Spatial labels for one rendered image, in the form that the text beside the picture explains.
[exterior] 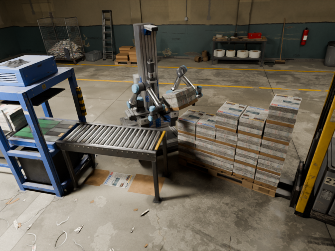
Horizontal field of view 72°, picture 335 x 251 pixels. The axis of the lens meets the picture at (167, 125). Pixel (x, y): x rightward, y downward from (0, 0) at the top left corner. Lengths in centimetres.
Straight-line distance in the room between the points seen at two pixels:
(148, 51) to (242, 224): 261
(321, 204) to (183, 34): 783
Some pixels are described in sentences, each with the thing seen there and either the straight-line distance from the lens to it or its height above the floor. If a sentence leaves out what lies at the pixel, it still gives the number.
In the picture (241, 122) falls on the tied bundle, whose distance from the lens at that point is 297.
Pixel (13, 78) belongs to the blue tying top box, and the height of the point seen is 163.
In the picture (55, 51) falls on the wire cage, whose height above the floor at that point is 52.
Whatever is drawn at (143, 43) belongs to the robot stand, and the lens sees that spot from 349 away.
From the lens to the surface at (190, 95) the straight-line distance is 319.
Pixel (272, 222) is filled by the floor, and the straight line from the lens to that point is 322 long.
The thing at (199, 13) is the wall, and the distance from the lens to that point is 948.
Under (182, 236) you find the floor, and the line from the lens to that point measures 292.
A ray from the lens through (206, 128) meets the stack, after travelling 318.
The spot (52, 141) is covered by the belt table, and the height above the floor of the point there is 80.
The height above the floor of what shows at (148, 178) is 0.
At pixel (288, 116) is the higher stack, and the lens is 283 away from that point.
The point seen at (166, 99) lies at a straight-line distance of 316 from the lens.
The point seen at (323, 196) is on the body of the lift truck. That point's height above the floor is 40.
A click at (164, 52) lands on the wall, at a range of 994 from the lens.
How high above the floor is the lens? 241
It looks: 30 degrees down
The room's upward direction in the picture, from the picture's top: 3 degrees counter-clockwise
